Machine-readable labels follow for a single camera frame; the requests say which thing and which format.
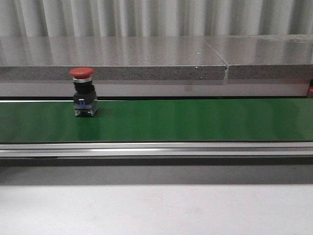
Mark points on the red mushroom push button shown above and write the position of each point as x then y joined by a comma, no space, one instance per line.
85,98

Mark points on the grey stone countertop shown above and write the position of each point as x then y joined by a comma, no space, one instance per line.
174,66

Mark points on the green conveyor belt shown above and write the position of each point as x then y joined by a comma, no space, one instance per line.
264,119

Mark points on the white pleated curtain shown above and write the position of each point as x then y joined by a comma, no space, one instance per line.
154,17

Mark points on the aluminium conveyor frame rail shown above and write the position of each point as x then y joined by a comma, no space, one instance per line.
156,150

